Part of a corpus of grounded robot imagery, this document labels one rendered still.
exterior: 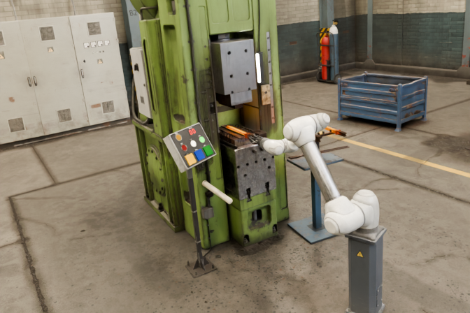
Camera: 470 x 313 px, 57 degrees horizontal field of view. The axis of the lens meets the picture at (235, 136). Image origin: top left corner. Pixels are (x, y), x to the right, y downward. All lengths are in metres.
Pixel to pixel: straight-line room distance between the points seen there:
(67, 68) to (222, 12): 5.16
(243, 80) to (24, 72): 5.34
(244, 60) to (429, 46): 8.40
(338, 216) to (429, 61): 9.17
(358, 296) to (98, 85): 6.51
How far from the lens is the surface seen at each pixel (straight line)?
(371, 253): 2.87
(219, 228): 3.90
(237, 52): 3.43
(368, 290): 3.02
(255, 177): 3.66
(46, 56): 8.24
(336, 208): 2.62
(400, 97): 6.83
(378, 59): 12.44
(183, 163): 3.07
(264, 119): 3.81
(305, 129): 2.68
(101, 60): 8.44
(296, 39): 11.43
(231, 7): 3.56
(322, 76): 11.04
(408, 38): 11.82
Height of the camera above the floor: 2.04
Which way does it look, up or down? 17 degrees down
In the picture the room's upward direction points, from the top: 5 degrees counter-clockwise
